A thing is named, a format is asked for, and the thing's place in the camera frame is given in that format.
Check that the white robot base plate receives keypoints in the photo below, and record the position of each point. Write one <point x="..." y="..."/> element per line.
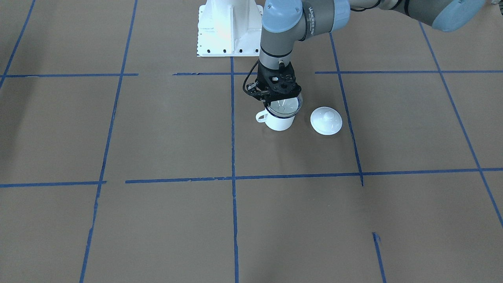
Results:
<point x="229" y="28"/>

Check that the white ceramic lid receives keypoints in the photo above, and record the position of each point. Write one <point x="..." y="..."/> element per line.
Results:
<point x="326" y="121"/>

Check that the white blue ceramic cup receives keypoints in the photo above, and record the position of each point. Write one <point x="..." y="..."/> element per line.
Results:
<point x="274" y="123"/>

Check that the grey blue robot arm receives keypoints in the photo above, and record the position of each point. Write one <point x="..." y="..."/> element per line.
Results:
<point x="285" y="22"/>

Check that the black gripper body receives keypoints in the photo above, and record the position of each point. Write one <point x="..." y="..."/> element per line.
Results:
<point x="256" y="93"/>

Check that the brown paper table cover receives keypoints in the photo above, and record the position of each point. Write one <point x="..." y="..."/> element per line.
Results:
<point x="126" y="158"/>

